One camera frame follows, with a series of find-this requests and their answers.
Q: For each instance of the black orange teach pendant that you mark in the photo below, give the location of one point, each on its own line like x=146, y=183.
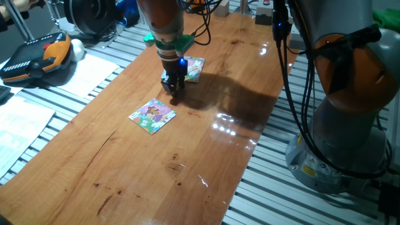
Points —
x=31, y=62

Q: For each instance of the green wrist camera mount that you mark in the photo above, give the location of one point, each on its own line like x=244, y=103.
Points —
x=184, y=42

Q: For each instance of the white round ball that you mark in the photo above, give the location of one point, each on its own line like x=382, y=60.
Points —
x=77, y=50

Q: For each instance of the metal post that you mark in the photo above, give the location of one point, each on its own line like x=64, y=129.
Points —
x=243, y=6

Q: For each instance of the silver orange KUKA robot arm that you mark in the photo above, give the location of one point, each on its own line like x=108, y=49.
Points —
x=343, y=131

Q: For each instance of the white paper sheet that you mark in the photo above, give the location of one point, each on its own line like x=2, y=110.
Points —
x=18, y=131
x=87, y=75

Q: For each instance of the orange round object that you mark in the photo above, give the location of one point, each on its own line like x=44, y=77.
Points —
x=195, y=2

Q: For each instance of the person forearm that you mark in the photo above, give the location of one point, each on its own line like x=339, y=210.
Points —
x=11, y=7

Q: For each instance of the green cloth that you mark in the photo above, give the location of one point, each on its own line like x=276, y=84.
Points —
x=387, y=20

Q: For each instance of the black connector blue light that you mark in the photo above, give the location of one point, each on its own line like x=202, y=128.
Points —
x=280, y=22

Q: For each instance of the butterfly puzzle tray board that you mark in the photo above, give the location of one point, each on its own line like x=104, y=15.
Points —
x=195, y=68

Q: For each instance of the grey emergency stop box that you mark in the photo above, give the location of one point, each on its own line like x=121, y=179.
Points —
x=264, y=17

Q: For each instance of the white small box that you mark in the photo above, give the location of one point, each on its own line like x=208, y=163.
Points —
x=297, y=39

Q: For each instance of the assembled butterfly jigsaw puzzle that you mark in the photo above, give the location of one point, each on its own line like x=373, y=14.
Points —
x=150, y=120

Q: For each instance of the beige small box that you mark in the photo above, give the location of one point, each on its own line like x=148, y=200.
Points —
x=221, y=9

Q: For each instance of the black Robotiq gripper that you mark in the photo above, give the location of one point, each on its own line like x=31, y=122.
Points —
x=172, y=65

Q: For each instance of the blue plastic object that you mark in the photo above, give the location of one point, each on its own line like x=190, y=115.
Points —
x=129, y=11

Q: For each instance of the black keyboard corner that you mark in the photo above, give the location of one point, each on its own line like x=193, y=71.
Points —
x=3, y=92

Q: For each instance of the black round device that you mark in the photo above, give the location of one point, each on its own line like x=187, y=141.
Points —
x=90, y=15

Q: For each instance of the metal tripod legs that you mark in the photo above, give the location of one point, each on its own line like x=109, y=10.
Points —
x=18, y=22

